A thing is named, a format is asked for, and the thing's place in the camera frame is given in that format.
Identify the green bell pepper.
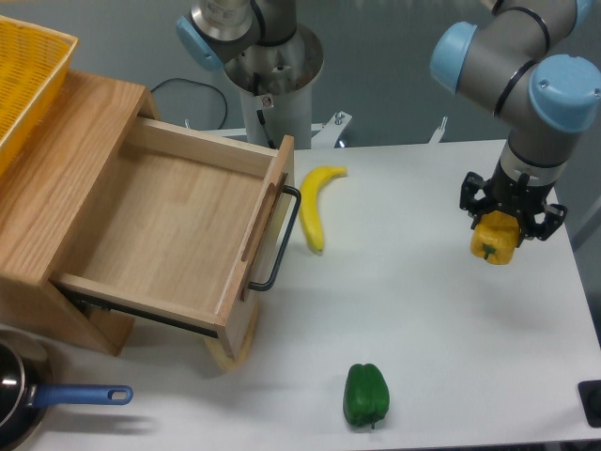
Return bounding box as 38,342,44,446
343,364,391,429

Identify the yellow plastic basket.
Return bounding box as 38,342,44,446
1,16,79,172

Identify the blue handled frying pan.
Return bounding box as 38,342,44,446
1,330,133,450

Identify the yellow banana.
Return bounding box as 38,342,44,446
299,165,347,255

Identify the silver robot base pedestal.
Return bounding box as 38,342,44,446
224,24,324,149

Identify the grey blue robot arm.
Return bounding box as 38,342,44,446
177,1,600,241

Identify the black metal drawer handle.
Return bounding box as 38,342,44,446
248,184,301,292

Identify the wooden drawer cabinet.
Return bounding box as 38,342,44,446
0,69,262,375

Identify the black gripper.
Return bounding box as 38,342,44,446
459,163,567,245

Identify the yellow bell pepper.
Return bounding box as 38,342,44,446
470,210,519,265

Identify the black floor cable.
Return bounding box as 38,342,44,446
149,77,229,131

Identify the black device at table edge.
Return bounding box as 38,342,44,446
578,380,601,428

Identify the open wooden top drawer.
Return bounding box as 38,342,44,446
52,118,294,359

